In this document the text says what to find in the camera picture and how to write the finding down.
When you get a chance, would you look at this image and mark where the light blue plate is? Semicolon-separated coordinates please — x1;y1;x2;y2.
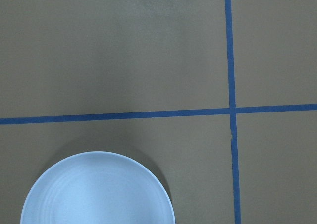
20;151;176;224

